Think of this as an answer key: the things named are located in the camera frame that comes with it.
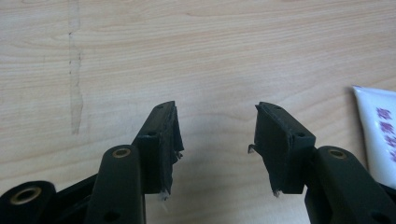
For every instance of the white tube with purple print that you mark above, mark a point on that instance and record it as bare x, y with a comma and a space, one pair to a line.
380, 130

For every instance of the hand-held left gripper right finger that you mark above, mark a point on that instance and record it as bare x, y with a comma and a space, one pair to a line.
286, 149

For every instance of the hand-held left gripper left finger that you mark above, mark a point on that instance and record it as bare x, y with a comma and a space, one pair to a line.
155, 149

